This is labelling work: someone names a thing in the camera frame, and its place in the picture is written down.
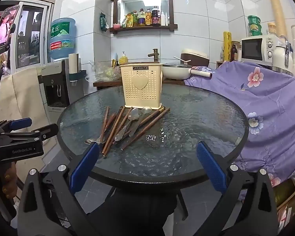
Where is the bunch of brown wooden chopsticks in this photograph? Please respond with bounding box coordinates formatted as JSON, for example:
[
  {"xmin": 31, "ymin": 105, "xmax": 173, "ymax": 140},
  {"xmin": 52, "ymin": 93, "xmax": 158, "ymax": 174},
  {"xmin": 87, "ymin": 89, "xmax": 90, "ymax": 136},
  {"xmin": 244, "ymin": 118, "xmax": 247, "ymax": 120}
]
[{"xmin": 99, "ymin": 106, "xmax": 171, "ymax": 158}]

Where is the smartphone on mount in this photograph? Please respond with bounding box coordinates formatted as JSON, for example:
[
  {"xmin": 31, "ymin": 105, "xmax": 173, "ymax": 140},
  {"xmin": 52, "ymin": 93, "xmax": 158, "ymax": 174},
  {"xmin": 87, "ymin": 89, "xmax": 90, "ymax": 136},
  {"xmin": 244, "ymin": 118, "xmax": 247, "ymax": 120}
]
[{"xmin": 0, "ymin": 4, "xmax": 19, "ymax": 51}]

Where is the cream perforated utensil holder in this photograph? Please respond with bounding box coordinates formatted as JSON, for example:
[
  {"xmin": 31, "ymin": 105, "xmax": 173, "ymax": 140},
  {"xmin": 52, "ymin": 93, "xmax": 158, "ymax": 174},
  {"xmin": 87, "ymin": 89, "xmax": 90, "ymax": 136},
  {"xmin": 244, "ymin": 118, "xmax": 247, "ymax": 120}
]
[{"xmin": 120, "ymin": 63, "xmax": 164, "ymax": 110}]

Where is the blue water jug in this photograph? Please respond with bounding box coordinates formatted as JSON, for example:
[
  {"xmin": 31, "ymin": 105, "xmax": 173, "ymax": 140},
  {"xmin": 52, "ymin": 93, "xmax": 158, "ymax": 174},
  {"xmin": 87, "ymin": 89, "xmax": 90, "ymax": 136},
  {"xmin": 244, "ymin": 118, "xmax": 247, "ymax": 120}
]
[{"xmin": 49, "ymin": 18, "xmax": 77, "ymax": 60}]

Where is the brown wooden spoon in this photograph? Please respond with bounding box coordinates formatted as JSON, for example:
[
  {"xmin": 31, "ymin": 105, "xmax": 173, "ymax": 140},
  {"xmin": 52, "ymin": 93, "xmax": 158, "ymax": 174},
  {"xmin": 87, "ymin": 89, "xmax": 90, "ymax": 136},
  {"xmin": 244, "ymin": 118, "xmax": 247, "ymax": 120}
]
[{"xmin": 104, "ymin": 113, "xmax": 117, "ymax": 132}]

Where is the steel spoon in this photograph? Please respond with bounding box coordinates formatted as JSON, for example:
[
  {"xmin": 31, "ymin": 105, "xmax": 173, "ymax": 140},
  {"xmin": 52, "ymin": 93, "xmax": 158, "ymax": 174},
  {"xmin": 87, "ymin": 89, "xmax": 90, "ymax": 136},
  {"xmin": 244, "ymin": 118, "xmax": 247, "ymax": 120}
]
[
  {"xmin": 114, "ymin": 108, "xmax": 140, "ymax": 142},
  {"xmin": 128, "ymin": 106, "xmax": 153, "ymax": 137},
  {"xmin": 85, "ymin": 138, "xmax": 106, "ymax": 145}
]

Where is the teal cup holder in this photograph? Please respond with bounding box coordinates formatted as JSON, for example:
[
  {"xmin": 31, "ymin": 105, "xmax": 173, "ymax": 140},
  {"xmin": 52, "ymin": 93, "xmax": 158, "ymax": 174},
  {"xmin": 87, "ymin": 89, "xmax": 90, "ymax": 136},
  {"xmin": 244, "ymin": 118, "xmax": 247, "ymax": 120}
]
[{"xmin": 69, "ymin": 69, "xmax": 88, "ymax": 82}]

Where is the beige cloth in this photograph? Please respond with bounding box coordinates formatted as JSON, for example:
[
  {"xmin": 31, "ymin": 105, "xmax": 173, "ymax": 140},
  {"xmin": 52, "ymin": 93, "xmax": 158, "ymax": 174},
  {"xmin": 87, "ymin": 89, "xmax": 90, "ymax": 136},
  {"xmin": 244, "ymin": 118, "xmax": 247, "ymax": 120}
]
[{"xmin": 0, "ymin": 67, "xmax": 52, "ymax": 138}]

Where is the green hanging packet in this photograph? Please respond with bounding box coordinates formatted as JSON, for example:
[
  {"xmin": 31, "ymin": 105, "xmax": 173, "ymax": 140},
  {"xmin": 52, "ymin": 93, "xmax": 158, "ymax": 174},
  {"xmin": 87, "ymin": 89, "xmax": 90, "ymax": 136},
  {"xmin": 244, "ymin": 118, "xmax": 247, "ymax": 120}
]
[{"xmin": 100, "ymin": 12, "xmax": 110, "ymax": 32}]

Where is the stack of green noodle cups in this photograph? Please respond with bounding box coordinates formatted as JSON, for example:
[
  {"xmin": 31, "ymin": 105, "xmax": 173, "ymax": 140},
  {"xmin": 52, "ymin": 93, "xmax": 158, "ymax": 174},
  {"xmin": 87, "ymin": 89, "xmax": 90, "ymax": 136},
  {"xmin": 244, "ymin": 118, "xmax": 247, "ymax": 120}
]
[{"xmin": 247, "ymin": 15, "xmax": 262, "ymax": 37}]

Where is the dark soy sauce bottle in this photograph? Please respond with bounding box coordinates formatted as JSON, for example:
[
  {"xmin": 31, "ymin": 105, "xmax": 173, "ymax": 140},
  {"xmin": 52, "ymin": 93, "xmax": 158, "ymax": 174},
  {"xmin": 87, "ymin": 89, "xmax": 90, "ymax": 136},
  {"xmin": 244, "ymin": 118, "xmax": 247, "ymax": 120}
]
[{"xmin": 151, "ymin": 6, "xmax": 161, "ymax": 26}]

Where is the white framed window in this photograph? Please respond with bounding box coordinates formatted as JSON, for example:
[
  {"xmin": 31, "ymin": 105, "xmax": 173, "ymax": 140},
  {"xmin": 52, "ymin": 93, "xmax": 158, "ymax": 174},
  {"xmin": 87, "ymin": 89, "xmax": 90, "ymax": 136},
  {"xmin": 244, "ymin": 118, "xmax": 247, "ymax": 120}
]
[{"xmin": 10, "ymin": 1, "xmax": 54, "ymax": 70}]

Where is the purple label bottle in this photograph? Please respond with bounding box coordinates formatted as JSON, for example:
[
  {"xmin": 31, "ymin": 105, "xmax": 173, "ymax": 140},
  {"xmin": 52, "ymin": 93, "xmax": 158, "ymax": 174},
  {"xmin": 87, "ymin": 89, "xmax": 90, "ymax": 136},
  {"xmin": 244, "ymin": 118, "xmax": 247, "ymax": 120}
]
[{"xmin": 138, "ymin": 8, "xmax": 146, "ymax": 26}]

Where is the white electric kettle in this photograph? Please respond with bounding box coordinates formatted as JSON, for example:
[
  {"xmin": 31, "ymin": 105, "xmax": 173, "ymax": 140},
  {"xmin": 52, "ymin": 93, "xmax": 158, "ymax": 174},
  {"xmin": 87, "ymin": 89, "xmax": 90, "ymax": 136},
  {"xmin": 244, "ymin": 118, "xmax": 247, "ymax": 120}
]
[{"xmin": 272, "ymin": 36, "xmax": 295, "ymax": 75}]

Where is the grey water dispenser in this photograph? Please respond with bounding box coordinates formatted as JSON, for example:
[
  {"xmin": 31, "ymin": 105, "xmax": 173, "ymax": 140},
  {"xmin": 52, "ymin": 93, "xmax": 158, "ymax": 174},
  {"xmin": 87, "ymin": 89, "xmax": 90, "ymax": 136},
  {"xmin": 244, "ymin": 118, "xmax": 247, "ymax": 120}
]
[{"xmin": 37, "ymin": 59, "xmax": 72, "ymax": 109}]

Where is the purple floral cloth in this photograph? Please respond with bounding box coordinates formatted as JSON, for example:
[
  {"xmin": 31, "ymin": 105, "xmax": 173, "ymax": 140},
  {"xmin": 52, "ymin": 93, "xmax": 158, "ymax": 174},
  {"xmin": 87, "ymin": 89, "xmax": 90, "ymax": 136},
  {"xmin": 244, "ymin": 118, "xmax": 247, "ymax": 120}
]
[{"xmin": 183, "ymin": 61, "xmax": 295, "ymax": 197}]

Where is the clear plastic bag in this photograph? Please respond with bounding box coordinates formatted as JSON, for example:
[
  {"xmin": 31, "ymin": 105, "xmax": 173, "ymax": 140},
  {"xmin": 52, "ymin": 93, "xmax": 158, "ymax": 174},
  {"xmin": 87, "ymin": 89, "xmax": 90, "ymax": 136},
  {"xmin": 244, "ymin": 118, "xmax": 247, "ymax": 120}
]
[{"xmin": 88, "ymin": 61, "xmax": 121, "ymax": 81}]

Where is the white paper cup stack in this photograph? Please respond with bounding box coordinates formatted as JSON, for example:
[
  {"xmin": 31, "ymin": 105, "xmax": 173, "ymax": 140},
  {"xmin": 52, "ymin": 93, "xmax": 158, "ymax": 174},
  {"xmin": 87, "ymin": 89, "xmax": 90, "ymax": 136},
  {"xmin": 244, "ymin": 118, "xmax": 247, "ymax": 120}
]
[{"xmin": 68, "ymin": 53, "xmax": 78, "ymax": 75}]

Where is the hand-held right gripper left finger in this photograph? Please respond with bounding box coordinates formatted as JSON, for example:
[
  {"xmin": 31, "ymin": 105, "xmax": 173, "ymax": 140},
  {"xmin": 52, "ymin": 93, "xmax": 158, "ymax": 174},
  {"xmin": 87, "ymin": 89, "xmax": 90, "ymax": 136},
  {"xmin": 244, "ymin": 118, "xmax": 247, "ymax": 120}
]
[{"xmin": 16, "ymin": 141, "xmax": 100, "ymax": 236}]

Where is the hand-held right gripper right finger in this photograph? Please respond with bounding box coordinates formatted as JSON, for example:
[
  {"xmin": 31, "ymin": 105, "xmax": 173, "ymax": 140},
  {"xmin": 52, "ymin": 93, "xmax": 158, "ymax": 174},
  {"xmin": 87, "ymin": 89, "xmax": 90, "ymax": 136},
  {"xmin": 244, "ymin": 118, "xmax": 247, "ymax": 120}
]
[{"xmin": 196, "ymin": 141, "xmax": 279, "ymax": 236}]

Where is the white microwave oven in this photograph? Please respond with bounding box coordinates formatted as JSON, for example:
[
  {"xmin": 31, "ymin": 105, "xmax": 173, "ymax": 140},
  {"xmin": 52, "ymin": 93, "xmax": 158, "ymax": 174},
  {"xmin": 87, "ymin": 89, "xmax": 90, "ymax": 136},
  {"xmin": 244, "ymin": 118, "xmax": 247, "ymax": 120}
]
[{"xmin": 241, "ymin": 35, "xmax": 284, "ymax": 63}]

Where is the tall tan paper cup stack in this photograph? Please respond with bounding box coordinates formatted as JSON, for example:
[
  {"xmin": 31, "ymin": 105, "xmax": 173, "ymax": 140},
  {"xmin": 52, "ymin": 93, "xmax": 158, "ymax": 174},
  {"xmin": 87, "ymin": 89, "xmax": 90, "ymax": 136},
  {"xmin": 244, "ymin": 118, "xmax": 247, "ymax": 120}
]
[{"xmin": 267, "ymin": 0, "xmax": 289, "ymax": 37}]

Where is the bronze faucet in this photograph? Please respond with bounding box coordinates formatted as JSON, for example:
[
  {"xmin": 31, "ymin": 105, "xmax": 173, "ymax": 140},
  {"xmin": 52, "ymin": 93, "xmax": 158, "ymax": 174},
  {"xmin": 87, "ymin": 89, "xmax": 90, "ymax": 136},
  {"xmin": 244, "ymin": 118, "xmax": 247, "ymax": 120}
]
[{"xmin": 147, "ymin": 48, "xmax": 160, "ymax": 63}]

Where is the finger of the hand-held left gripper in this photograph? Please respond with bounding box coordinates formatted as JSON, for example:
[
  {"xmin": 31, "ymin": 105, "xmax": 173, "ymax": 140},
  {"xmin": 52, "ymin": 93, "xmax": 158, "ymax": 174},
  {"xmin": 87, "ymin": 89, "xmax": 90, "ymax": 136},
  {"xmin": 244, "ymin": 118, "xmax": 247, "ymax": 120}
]
[
  {"xmin": 0, "ymin": 117, "xmax": 32, "ymax": 134},
  {"xmin": 1, "ymin": 124, "xmax": 59, "ymax": 145}
]

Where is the brown and white rice cooker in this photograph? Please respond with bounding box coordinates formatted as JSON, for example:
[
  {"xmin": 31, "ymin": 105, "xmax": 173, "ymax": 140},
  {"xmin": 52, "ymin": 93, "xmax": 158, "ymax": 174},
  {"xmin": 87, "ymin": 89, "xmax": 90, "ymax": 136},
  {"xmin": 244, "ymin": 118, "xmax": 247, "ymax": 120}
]
[{"xmin": 181, "ymin": 49, "xmax": 210, "ymax": 67}]

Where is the white pan with glass lid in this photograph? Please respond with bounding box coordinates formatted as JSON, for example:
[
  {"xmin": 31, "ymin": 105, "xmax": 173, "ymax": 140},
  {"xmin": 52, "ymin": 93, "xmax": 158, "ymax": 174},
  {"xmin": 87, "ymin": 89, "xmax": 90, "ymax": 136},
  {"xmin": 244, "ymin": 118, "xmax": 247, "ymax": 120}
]
[{"xmin": 162, "ymin": 63, "xmax": 213, "ymax": 80}]

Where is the person's left hand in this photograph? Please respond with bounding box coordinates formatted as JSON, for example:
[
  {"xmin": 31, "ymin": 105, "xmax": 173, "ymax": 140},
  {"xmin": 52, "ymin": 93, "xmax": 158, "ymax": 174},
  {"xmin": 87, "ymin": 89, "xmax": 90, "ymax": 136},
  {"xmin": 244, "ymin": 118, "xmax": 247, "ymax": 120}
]
[{"xmin": 0, "ymin": 163, "xmax": 18, "ymax": 202}]

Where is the white rice paddle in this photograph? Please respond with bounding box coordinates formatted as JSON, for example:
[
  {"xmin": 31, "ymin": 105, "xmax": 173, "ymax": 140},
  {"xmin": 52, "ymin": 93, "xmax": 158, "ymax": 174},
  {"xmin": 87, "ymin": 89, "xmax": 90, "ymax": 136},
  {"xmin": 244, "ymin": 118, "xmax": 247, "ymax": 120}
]
[{"xmin": 173, "ymin": 56, "xmax": 199, "ymax": 64}]

